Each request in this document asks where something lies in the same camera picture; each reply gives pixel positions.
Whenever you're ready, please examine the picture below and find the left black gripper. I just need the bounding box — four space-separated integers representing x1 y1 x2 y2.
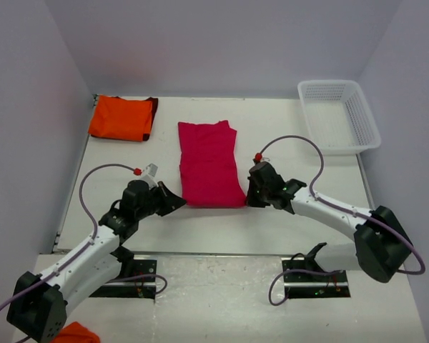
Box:
135 181 186 220

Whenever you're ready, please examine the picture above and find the pink t shirt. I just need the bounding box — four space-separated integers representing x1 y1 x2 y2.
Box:
178 120 246 208

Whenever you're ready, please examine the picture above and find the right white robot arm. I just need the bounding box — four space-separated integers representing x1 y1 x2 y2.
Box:
247 161 411 283

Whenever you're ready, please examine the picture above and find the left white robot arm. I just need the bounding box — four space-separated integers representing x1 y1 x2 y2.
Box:
6 180 186 342

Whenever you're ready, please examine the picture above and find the folded orange t shirt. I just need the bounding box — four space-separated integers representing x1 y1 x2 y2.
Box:
88 95 159 142

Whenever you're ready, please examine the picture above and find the white plastic basket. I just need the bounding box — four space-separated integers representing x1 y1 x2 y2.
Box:
297 79 381 155

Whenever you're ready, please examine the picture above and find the orange cloth at bottom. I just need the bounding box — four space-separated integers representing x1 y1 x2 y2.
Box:
52 322 101 343

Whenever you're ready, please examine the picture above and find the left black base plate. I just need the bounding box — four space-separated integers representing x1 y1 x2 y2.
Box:
90 257 157 299

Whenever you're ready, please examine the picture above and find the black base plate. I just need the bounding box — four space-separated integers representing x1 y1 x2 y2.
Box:
90 257 157 299
283 272 351 299

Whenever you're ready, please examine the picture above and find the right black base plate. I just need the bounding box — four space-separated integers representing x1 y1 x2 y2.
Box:
283 272 351 299

